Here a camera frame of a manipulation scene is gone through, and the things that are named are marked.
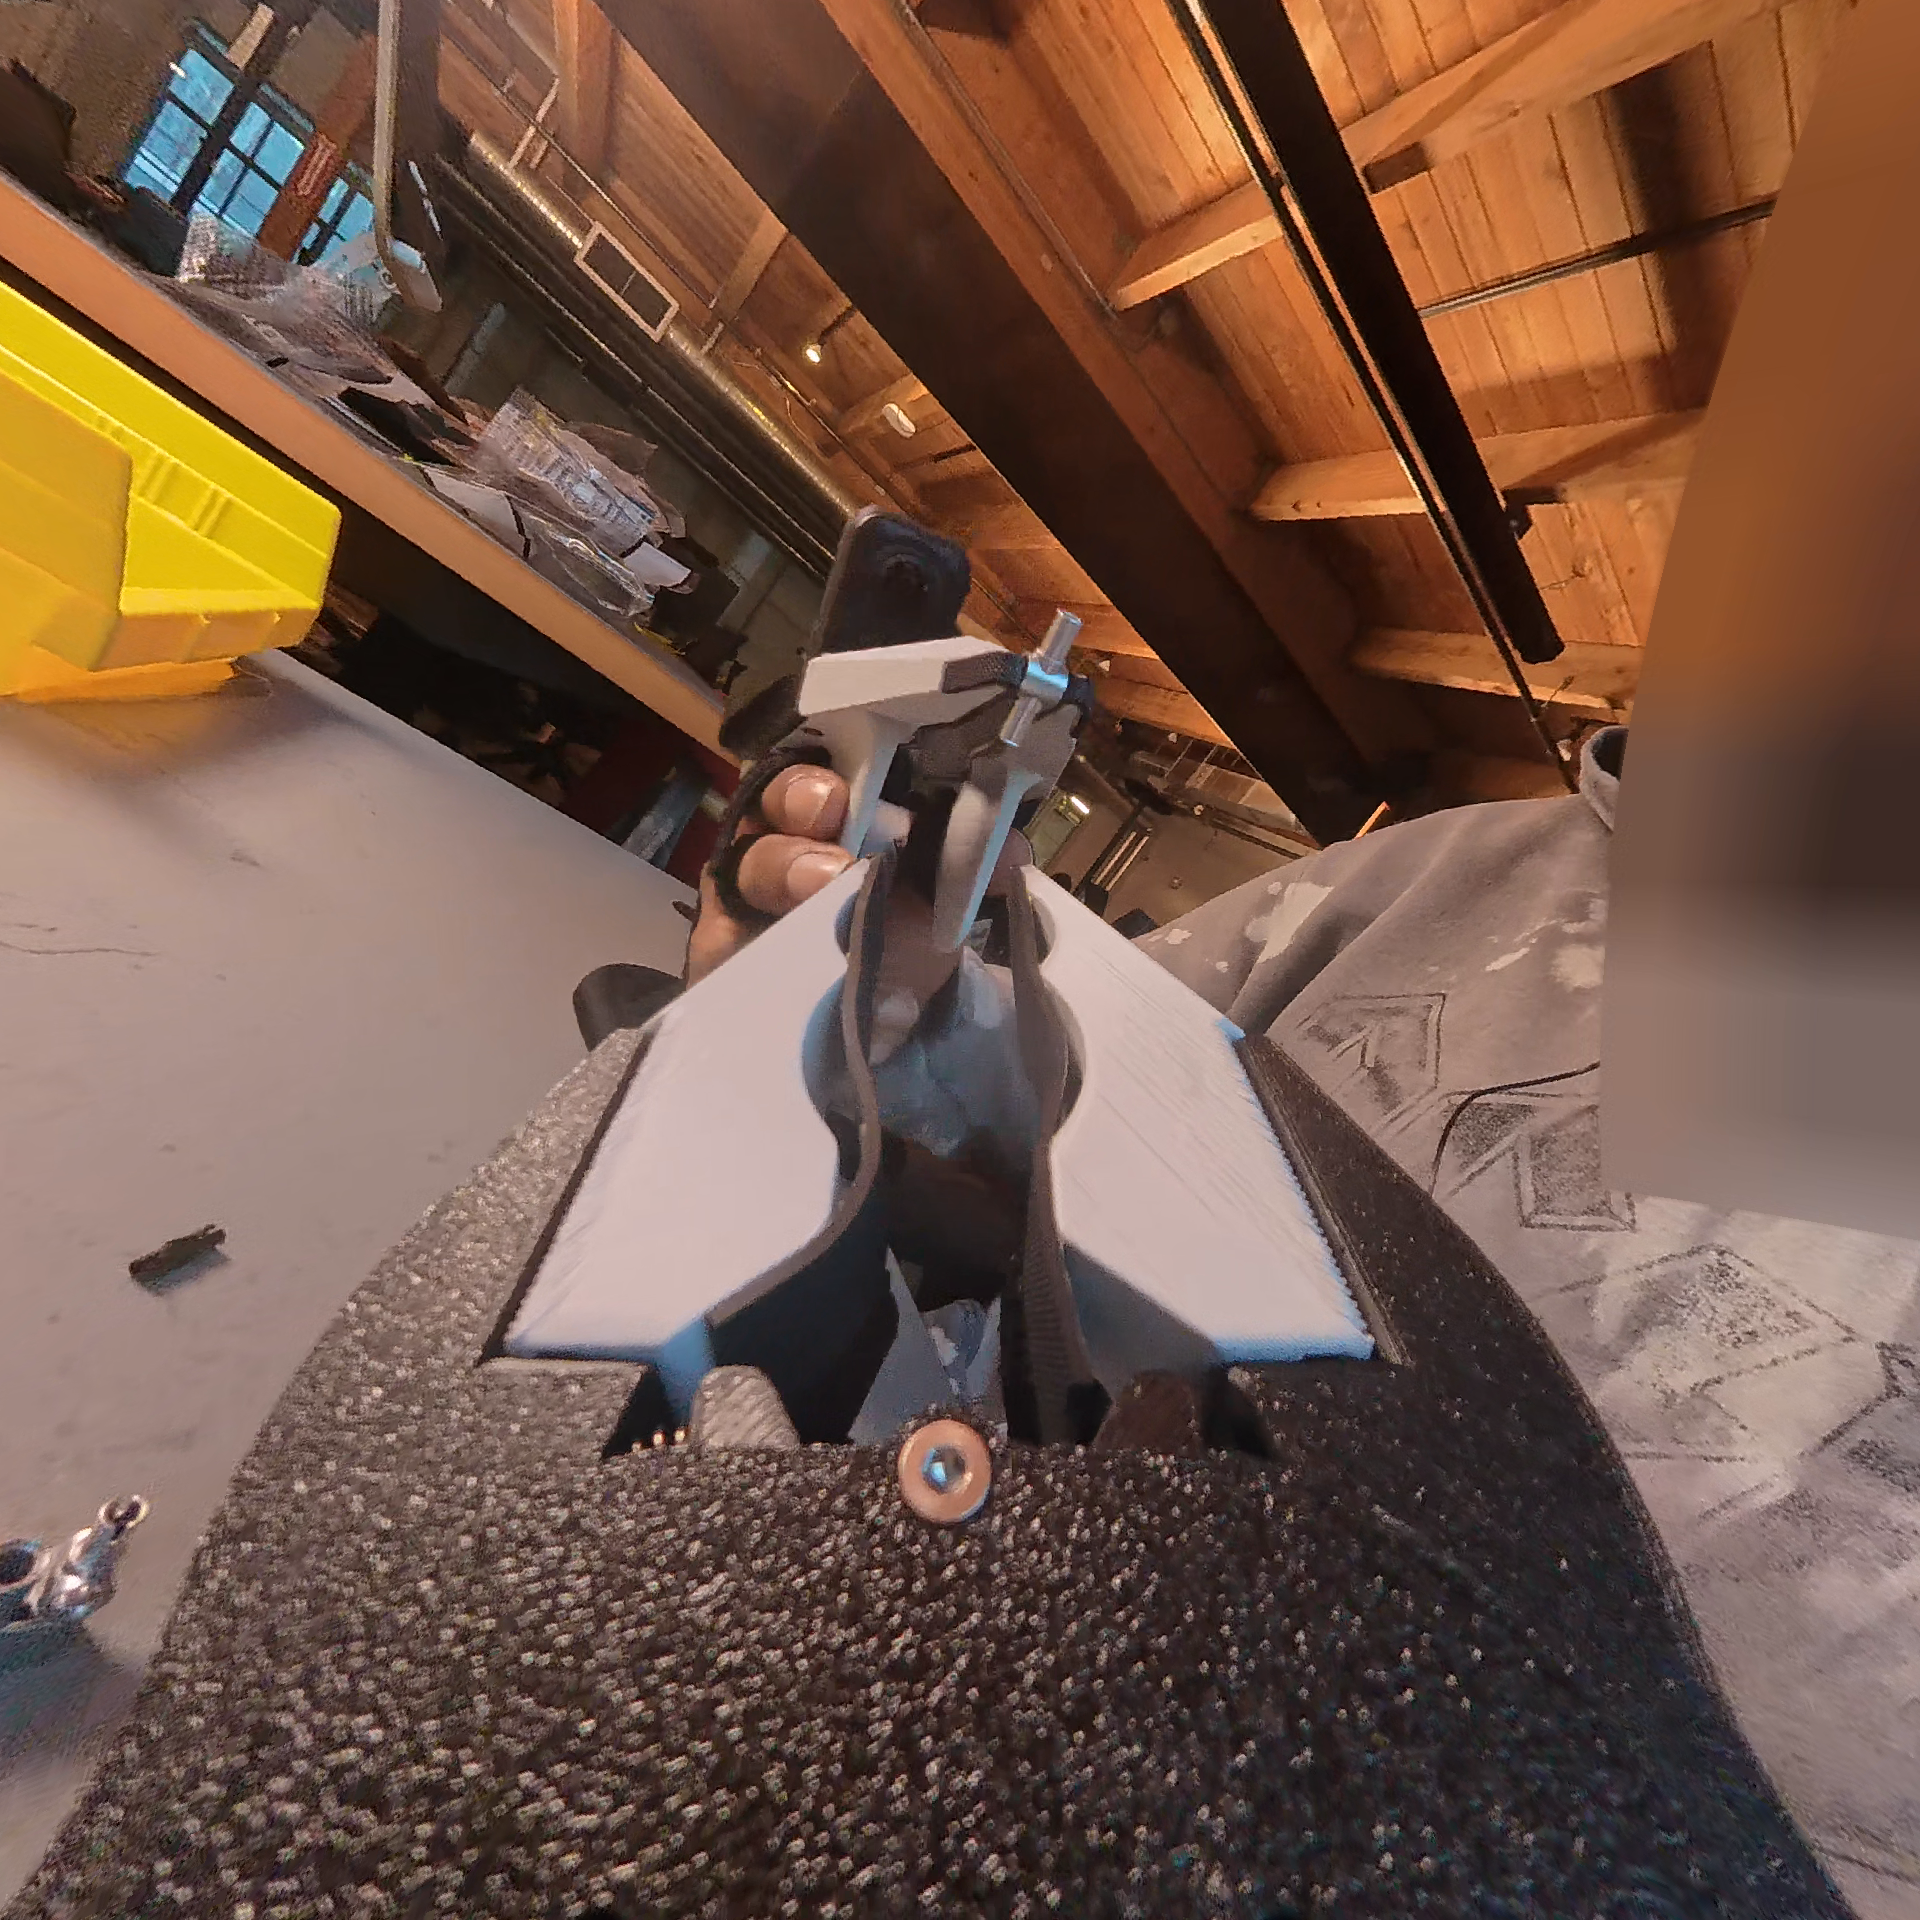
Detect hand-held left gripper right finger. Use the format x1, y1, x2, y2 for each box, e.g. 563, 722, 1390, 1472
996, 864, 1379, 1448

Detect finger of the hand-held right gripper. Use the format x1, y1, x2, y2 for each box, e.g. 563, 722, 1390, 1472
932, 693, 1089, 960
796, 632, 1028, 872

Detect window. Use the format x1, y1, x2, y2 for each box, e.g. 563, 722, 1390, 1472
129, 46, 377, 255

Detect person's right hand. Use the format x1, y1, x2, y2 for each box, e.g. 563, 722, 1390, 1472
689, 762, 860, 968

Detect long grey beam panel assembly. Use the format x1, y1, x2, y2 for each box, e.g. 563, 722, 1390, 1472
0, 1487, 156, 1632

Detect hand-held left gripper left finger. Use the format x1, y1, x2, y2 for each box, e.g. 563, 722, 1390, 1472
503, 862, 922, 1448

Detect black ceiling rail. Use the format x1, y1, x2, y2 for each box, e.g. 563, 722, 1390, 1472
1170, 0, 1569, 663

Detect yellow plastic bin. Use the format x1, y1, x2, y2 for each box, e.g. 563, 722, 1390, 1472
0, 282, 346, 703

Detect silver ventilation duct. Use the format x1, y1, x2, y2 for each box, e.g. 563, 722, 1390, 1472
435, 135, 857, 557

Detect small grey connector pin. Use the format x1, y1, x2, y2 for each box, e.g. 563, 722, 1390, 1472
994, 608, 1092, 748

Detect wooden workbench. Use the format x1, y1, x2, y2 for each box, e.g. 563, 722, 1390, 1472
0, 164, 752, 752

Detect pile of clear plastic bags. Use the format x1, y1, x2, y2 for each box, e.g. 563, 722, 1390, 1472
171, 224, 692, 602

